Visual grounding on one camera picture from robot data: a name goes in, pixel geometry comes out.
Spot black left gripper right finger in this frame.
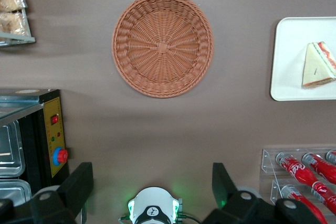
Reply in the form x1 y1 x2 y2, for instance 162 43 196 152
203 163 274 224

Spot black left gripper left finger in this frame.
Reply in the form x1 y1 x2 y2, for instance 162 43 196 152
30 162 95 224

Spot triangular sandwich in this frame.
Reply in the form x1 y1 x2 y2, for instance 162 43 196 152
301 40 336 90

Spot round brown wicker basket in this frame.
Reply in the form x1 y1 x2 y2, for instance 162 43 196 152
112 0 215 99

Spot cream plastic serving tray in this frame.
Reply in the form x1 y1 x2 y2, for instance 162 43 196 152
270 16 336 102

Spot clear acrylic bottle rack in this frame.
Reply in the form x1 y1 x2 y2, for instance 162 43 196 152
258 147 336 224

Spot black glass food warmer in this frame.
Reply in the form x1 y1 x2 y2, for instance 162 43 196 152
0 89 71 206

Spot steel food pan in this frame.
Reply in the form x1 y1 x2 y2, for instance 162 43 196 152
0 123 26 178
0 179 33 206

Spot red cola bottle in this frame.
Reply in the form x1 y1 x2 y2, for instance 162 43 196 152
301 152 336 183
275 152 336 205
326 149 336 166
279 184 329 224

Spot black left base cables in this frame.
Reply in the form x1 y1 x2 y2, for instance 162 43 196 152
178 213 208 224

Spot grey wire rack tray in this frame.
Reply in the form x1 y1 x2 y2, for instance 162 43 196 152
0 0 36 48

